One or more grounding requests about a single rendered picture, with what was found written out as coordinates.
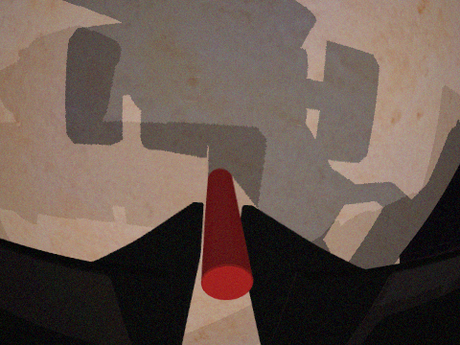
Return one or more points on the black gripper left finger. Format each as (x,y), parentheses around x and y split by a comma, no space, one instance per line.
(137,295)

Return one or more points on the red peg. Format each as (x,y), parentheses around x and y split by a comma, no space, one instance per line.
(226,273)

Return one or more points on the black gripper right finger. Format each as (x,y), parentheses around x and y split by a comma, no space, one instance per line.
(304,295)

